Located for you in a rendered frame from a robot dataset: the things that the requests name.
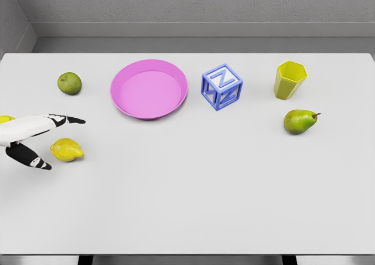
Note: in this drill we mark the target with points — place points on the small yellow fruit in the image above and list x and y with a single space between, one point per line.
6 119

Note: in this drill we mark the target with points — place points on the blue letter block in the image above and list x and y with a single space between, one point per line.
221 86

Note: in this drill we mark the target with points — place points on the yellow lemon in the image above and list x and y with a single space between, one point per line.
66 149

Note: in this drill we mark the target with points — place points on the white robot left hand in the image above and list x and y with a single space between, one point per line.
22 128

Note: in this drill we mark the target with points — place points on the green apple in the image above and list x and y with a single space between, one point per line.
69 83

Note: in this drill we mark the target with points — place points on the green pear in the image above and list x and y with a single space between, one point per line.
299 122

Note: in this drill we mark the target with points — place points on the yellow-green cup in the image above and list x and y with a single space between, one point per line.
288 81

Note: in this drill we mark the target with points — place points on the pink plate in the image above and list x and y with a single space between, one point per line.
149 89

